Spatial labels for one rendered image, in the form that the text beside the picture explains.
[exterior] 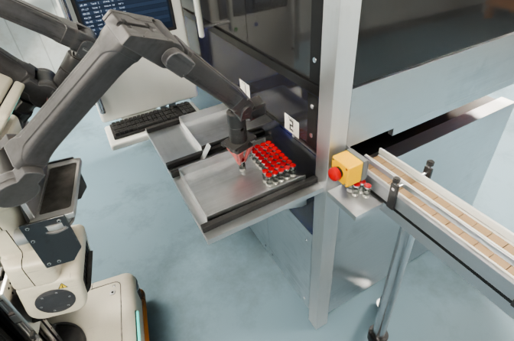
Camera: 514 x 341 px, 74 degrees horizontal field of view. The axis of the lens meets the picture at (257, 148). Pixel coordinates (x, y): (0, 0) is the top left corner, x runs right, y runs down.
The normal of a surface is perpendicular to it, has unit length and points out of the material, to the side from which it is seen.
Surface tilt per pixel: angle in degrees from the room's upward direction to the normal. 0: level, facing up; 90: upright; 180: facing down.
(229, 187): 0
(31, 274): 90
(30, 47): 90
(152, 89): 90
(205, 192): 0
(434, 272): 0
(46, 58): 90
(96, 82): 112
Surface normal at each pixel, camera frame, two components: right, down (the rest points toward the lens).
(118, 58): 0.41, 0.84
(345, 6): 0.48, 0.48
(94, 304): -0.07, -0.81
